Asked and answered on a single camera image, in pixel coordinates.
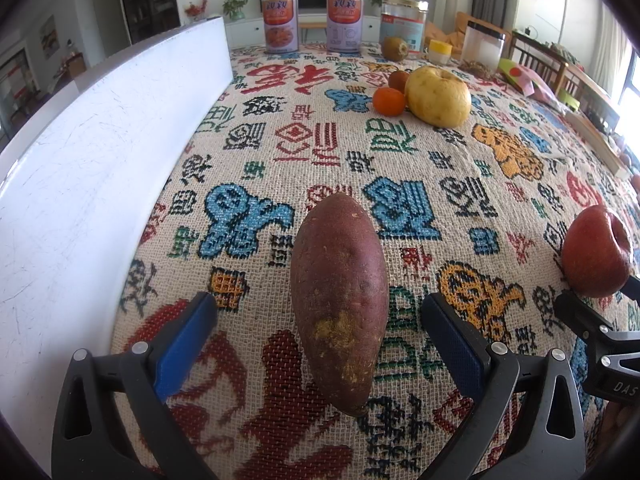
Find pile of brown nuts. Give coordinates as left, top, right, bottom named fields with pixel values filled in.
left=457, top=59, right=496, bottom=80

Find white television cabinet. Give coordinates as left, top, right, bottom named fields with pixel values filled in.
left=225, top=7, right=386, bottom=50

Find clear jar with blue label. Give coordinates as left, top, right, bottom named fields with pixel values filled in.
left=380, top=0, right=430, bottom=53

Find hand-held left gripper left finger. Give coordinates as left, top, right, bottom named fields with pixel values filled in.
left=51, top=291, right=218, bottom=480

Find wooden chair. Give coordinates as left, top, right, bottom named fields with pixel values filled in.
left=509, top=30, right=621, bottom=126

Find dark display cabinet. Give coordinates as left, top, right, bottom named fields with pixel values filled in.
left=116, top=0, right=181, bottom=46

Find purple and red can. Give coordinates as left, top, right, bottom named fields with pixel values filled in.
left=261, top=0, right=299, bottom=54
left=326, top=0, right=363, bottom=53

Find yellow apple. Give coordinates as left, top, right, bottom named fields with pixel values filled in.
left=404, top=66, right=472, bottom=129

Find pink and yellow bag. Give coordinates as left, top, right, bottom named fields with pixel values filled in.
left=497, top=57, right=558, bottom=103

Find orange tangerine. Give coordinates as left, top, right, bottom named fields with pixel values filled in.
left=372, top=87, right=407, bottom=117

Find framed wall picture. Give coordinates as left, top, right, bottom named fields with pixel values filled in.
left=39, top=15, right=60, bottom=58

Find small purple sweet potato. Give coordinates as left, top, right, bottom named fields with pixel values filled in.
left=290, top=191, right=390, bottom=417

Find brown kiwi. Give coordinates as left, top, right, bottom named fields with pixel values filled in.
left=381, top=36, right=410, bottom=62

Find bushy green potted plant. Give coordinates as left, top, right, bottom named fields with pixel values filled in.
left=222, top=0, right=252, bottom=22

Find white cardboard box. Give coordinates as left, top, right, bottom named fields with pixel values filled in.
left=0, top=16, right=236, bottom=476

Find small yellow jar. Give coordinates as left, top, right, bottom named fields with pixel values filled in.
left=428, top=40, right=453, bottom=65

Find clear container with black lid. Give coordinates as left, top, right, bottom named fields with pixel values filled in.
left=461, top=21, right=506, bottom=72

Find printed woven tablecloth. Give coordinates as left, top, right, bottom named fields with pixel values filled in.
left=107, top=40, right=640, bottom=480

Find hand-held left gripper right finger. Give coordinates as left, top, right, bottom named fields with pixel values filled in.
left=415, top=292, right=587, bottom=480

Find beige book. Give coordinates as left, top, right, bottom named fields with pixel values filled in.
left=565, top=110, right=633, bottom=181

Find red apple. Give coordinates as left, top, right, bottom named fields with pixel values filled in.
left=561, top=205, right=633, bottom=299

